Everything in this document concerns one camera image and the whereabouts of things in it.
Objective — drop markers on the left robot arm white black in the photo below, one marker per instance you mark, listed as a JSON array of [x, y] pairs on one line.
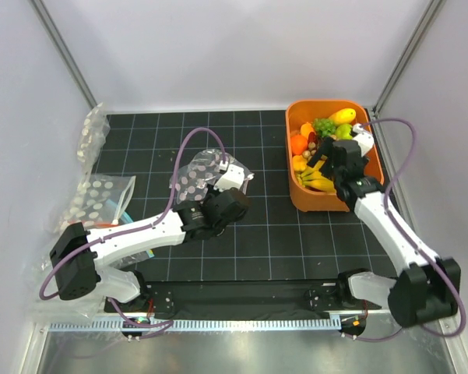
[[84, 261]]

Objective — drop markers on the black grid mat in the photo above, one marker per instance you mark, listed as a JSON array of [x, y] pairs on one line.
[[274, 241]]

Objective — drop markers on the yellow bell pepper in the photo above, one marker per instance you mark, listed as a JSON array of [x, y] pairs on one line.
[[299, 163]]

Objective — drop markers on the orange fruit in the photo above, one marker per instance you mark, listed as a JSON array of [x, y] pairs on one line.
[[298, 144]]

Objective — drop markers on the white slotted cable duct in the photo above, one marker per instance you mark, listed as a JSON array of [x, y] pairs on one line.
[[116, 323]]

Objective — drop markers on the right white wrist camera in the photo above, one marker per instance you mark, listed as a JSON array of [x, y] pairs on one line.
[[364, 138]]

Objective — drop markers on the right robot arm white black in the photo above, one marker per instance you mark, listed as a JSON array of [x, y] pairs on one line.
[[426, 287]]

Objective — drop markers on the white dotted bag with items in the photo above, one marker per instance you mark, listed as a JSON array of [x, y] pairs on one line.
[[100, 201]]

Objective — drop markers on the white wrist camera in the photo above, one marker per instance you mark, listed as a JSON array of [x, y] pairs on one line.
[[364, 138], [232, 178]]

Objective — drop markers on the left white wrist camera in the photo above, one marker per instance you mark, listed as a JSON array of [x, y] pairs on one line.
[[232, 178]]

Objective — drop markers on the brown longan cluster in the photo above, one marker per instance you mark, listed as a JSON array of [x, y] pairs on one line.
[[310, 151]]

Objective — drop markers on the yellow banana bunch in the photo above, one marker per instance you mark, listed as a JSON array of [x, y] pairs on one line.
[[312, 178]]

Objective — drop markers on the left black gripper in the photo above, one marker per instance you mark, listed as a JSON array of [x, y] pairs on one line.
[[205, 200]]

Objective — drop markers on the green apple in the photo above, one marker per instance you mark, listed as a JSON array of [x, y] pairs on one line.
[[344, 131]]

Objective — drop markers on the green grapes bunch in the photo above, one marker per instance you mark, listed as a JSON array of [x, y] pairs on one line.
[[324, 127]]

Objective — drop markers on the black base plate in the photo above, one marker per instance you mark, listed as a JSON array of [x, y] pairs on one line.
[[244, 299]]

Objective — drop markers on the yellow mango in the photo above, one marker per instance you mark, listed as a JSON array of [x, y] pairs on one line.
[[343, 116]]

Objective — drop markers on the pink dotted zip bag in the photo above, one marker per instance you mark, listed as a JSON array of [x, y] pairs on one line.
[[193, 181]]

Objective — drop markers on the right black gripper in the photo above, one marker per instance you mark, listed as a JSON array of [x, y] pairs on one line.
[[325, 149]]

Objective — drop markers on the white dotted bag upright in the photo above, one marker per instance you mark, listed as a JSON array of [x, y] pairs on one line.
[[93, 137]]

